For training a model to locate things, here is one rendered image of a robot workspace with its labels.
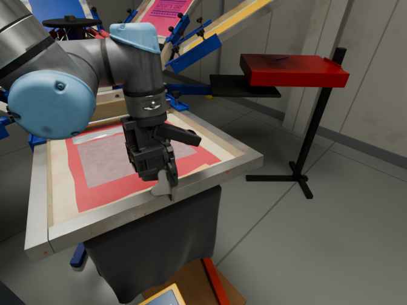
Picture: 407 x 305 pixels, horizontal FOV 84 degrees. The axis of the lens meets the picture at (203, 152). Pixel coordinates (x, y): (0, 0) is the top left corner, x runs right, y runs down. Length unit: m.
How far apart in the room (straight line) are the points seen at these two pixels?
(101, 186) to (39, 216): 0.16
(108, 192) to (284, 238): 1.51
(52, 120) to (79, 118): 0.03
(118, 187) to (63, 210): 0.13
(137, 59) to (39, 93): 0.18
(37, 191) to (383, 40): 2.88
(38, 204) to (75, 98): 0.41
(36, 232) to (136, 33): 0.42
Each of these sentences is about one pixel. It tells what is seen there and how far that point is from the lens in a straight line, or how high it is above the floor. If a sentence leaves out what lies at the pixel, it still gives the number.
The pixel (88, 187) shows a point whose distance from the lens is 0.70.
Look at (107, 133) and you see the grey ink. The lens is 0.99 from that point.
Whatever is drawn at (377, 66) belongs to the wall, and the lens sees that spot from 2.97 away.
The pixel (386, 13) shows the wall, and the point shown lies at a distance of 2.93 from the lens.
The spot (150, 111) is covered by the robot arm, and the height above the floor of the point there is 1.33.
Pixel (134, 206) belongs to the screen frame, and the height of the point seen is 1.12.
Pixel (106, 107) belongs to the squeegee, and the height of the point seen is 1.10.
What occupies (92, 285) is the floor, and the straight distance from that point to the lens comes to 1.77.
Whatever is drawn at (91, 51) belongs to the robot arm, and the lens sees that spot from 0.41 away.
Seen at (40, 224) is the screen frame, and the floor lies 1.12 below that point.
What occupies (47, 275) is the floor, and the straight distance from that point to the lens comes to 1.93.
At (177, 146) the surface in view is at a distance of 0.80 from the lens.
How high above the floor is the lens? 1.52
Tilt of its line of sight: 36 degrees down
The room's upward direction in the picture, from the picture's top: 2 degrees clockwise
